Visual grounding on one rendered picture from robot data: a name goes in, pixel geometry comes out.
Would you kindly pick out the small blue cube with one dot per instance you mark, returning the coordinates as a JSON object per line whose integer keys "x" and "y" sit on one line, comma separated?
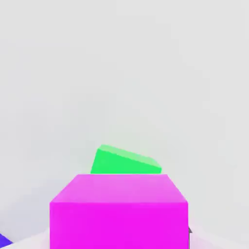
{"x": 4, "y": 240}

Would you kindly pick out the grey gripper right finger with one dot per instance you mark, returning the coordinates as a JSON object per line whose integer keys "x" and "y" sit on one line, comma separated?
{"x": 196, "y": 242}

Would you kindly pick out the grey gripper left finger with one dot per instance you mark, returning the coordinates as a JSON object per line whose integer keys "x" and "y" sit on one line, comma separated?
{"x": 37, "y": 242}

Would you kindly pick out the small magenta cube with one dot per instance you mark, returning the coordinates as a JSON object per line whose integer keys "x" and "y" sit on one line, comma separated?
{"x": 118, "y": 223}

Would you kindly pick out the small green cube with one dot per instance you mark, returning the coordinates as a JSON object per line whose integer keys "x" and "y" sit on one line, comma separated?
{"x": 120, "y": 163}

